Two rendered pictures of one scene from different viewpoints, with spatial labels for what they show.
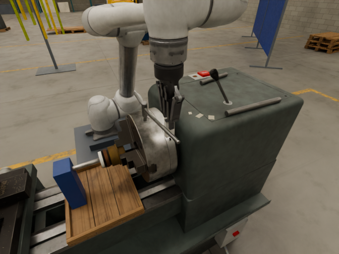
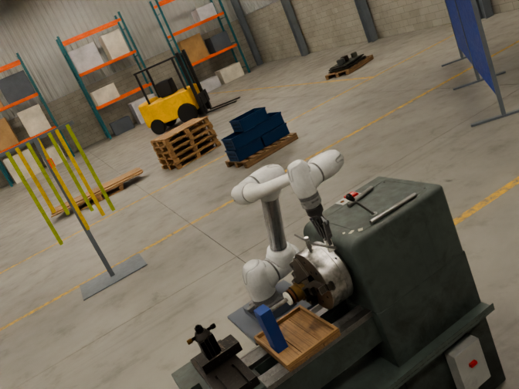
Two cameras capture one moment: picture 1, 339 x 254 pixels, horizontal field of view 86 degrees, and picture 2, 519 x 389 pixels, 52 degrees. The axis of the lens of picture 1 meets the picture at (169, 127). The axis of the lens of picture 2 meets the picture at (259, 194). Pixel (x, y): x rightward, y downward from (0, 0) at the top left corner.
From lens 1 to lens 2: 1.85 m
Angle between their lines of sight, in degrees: 20
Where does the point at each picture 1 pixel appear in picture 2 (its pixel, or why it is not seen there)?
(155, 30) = (301, 195)
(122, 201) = (317, 333)
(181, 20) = (311, 187)
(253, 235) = not seen: outside the picture
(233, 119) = (377, 224)
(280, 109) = (418, 201)
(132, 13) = (278, 184)
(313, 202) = not seen: outside the picture
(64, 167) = (263, 309)
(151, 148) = (323, 269)
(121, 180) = (310, 323)
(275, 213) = not seen: outside the picture
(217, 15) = (327, 174)
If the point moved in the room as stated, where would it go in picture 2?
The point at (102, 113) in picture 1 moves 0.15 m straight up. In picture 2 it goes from (262, 277) to (252, 255)
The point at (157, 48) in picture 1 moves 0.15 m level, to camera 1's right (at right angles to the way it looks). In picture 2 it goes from (304, 202) to (337, 189)
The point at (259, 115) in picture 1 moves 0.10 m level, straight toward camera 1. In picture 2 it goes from (399, 214) to (394, 224)
